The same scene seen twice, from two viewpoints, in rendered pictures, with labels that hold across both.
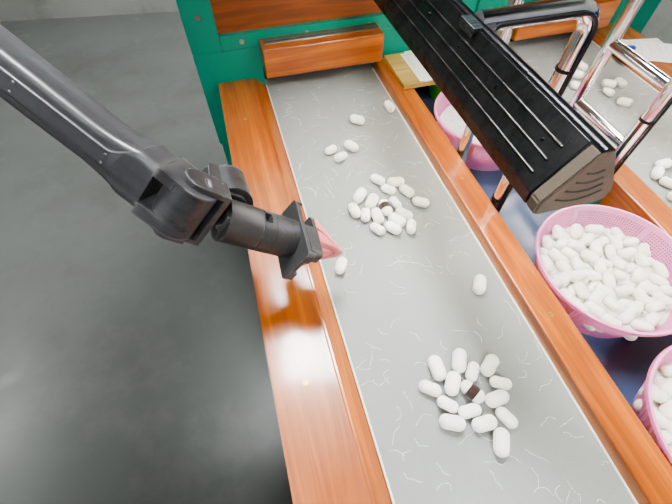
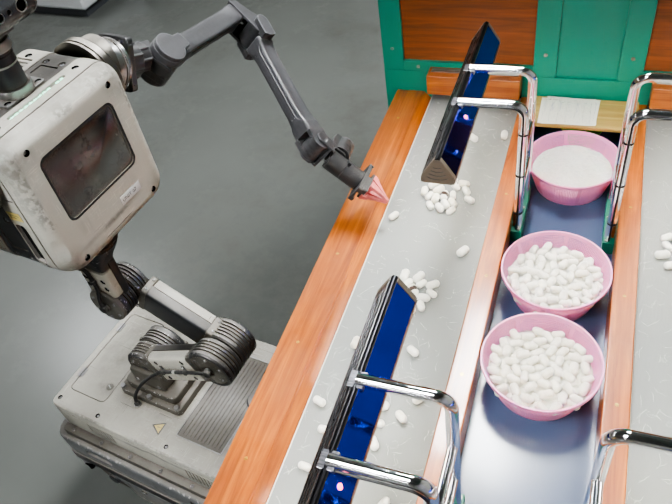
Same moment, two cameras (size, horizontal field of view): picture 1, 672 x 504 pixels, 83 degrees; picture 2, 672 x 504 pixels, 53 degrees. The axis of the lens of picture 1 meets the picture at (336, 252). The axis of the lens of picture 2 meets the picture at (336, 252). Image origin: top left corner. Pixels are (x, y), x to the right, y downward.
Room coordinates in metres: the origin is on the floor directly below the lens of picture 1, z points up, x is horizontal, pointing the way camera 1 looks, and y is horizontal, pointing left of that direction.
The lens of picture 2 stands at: (-0.79, -0.83, 2.07)
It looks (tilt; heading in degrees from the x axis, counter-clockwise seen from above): 45 degrees down; 43
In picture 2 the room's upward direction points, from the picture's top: 12 degrees counter-clockwise
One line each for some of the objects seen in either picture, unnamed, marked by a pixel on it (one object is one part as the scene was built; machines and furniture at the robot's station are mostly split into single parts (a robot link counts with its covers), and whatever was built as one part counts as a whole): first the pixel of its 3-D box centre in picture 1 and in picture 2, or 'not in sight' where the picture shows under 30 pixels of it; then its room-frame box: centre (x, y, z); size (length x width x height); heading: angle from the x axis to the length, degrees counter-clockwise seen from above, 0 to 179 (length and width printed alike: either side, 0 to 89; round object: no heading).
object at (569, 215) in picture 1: (601, 276); (554, 280); (0.36, -0.48, 0.72); 0.27 x 0.27 x 0.10
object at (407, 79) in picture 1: (451, 62); (580, 113); (0.99, -0.31, 0.77); 0.33 x 0.15 x 0.01; 106
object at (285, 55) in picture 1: (322, 50); (473, 82); (0.95, 0.03, 0.83); 0.30 x 0.06 x 0.07; 106
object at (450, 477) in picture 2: not in sight; (400, 488); (-0.37, -0.48, 0.90); 0.20 x 0.19 x 0.45; 16
